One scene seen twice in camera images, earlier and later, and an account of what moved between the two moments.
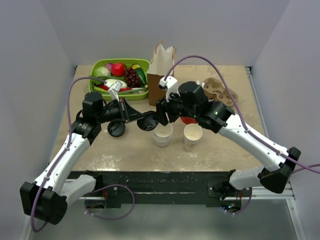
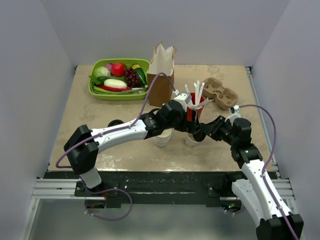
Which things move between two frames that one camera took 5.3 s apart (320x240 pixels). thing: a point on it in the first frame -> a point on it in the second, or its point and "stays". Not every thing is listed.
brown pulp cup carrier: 215,89 stays
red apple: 117,69 stays
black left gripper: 131,114 -> 190,127
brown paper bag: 163,62 stays
